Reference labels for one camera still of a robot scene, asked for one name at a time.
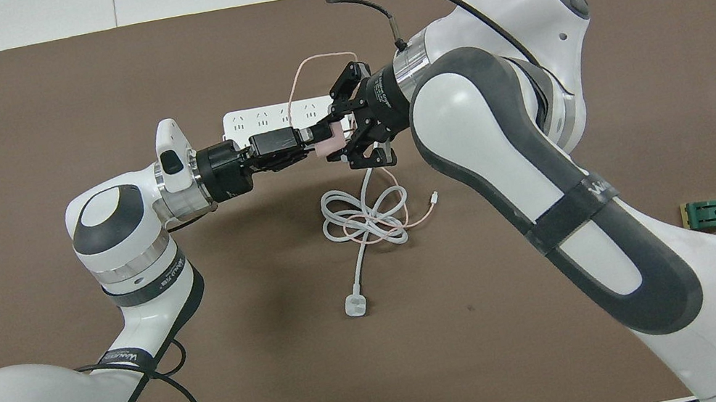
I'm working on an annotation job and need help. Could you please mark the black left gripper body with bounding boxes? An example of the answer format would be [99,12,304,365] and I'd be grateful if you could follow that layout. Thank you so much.
[194,125,312,207]

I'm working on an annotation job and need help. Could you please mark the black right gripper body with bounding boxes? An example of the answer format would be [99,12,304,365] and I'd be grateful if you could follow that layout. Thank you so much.
[346,61,421,149]

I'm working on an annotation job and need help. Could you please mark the pink charger block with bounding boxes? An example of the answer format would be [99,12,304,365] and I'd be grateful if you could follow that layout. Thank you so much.
[308,123,350,159]

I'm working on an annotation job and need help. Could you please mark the thin pink charging cable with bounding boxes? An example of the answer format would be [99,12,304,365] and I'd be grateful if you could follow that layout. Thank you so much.
[279,38,445,254]

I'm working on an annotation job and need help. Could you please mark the white power strip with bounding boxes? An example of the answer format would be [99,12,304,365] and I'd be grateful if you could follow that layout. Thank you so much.
[220,91,355,165]

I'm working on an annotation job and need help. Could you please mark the brown table mat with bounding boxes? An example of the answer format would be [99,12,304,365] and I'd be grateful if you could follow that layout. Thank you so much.
[0,0,716,402]

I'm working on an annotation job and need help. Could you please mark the white power cord with plug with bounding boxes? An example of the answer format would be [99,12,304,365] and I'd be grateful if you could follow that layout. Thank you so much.
[311,150,425,321]

